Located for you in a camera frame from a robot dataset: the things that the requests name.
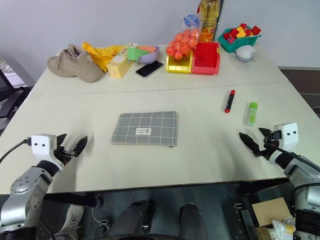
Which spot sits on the yellow block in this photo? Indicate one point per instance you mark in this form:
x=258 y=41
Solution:
x=241 y=32

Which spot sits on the green storage bin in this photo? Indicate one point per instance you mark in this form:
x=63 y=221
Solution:
x=236 y=43

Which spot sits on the orange carrot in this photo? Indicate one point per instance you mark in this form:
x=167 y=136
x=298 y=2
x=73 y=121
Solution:
x=147 y=48

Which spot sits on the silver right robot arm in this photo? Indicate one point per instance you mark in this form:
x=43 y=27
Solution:
x=300 y=172

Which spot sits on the large red block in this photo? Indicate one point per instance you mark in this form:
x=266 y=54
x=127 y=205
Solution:
x=256 y=30

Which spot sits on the bag of orange balls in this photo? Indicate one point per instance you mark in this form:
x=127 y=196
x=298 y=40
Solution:
x=182 y=43

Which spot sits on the lilac bowl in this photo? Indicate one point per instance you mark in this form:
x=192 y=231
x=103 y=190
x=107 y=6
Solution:
x=150 y=57

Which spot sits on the green card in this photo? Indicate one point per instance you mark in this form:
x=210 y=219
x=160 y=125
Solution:
x=135 y=53

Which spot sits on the dark rounded robot leg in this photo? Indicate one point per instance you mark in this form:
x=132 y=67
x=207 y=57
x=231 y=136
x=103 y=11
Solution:
x=190 y=218
x=132 y=217

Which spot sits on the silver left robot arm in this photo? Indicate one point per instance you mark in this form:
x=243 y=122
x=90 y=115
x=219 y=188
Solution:
x=27 y=185

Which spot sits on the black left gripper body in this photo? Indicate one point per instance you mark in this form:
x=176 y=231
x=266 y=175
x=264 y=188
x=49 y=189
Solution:
x=65 y=153

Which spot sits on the green glue stick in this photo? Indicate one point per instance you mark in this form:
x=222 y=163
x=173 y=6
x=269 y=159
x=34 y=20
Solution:
x=251 y=115

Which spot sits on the yellow printed carton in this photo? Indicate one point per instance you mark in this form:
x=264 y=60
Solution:
x=121 y=63

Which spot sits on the yellow storage bin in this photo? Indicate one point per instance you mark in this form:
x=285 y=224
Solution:
x=178 y=65

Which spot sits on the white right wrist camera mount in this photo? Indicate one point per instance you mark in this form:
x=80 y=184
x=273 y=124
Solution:
x=287 y=136

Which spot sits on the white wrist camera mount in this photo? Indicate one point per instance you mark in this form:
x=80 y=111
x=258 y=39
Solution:
x=42 y=147
x=287 y=136

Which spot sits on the black table frame bar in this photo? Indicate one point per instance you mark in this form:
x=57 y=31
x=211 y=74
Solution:
x=72 y=199

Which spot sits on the yellow cloth bag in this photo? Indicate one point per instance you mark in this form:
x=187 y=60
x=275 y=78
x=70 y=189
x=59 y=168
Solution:
x=102 y=53

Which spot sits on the beige sneaker under table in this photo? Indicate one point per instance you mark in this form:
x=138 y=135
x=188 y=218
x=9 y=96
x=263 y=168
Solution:
x=71 y=221

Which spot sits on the beige suede shoe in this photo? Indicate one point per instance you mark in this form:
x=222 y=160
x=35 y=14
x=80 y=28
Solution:
x=75 y=63

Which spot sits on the red storage bin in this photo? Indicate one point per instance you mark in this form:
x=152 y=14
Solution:
x=205 y=58

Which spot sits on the brown cardboard box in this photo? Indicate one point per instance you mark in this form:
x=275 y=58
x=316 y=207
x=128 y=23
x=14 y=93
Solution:
x=271 y=211

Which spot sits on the grey checked pouch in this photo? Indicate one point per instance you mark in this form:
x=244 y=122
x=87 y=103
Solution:
x=145 y=128

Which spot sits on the cooking oil bottle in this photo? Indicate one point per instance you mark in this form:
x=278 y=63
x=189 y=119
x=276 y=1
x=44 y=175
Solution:
x=208 y=22

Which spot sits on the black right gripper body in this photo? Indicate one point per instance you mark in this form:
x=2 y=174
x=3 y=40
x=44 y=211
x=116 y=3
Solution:
x=272 y=141

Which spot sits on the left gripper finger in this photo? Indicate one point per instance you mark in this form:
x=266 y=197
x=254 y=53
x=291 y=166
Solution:
x=61 y=141
x=81 y=146

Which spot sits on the clear plastic bag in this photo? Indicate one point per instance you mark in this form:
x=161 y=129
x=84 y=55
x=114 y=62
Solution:
x=283 y=227

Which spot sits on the red and black marker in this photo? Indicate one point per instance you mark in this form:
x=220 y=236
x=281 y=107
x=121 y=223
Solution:
x=229 y=101

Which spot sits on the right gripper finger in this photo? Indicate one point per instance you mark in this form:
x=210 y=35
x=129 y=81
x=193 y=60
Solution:
x=265 y=132
x=250 y=143

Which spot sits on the black smartphone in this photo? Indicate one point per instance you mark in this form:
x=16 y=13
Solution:
x=149 y=69

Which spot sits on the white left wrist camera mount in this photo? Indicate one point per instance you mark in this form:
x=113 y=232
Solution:
x=42 y=147

